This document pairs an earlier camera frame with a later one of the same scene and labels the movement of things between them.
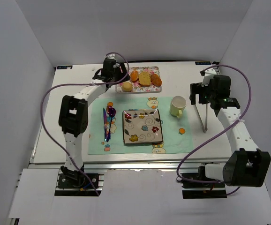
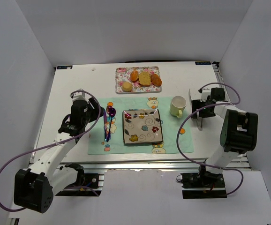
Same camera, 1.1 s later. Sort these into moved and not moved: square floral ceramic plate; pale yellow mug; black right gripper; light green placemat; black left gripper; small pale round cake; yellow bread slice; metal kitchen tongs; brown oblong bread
Moved: metal kitchen tongs; black right gripper; black left gripper
Not moved: small pale round cake; square floral ceramic plate; pale yellow mug; yellow bread slice; brown oblong bread; light green placemat
